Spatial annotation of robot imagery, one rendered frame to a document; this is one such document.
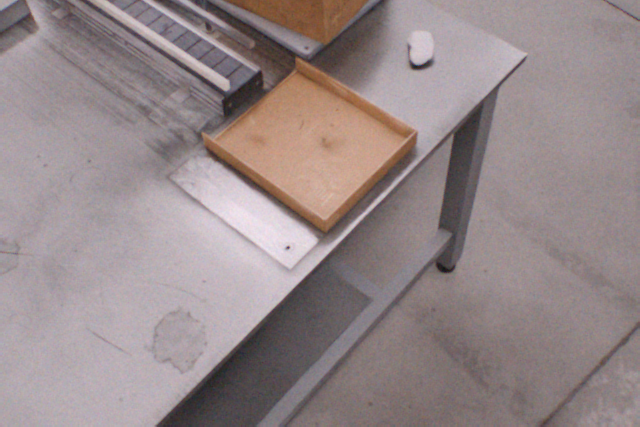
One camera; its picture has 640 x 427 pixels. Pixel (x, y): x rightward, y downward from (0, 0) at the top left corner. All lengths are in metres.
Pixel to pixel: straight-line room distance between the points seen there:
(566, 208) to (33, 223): 1.60
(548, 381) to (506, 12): 1.44
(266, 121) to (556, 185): 1.25
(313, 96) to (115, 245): 0.48
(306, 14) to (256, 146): 0.30
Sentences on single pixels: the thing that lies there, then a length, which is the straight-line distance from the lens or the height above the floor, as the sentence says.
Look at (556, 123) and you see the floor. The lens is 2.69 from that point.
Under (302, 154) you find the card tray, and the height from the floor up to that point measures 0.83.
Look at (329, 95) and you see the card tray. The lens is 1.55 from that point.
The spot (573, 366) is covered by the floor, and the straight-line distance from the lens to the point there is 2.23.
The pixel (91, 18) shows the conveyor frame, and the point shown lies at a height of 0.86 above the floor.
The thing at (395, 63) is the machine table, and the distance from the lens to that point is 1.62.
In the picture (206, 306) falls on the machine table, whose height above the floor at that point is 0.83.
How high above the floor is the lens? 1.97
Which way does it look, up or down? 54 degrees down
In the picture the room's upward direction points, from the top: 3 degrees counter-clockwise
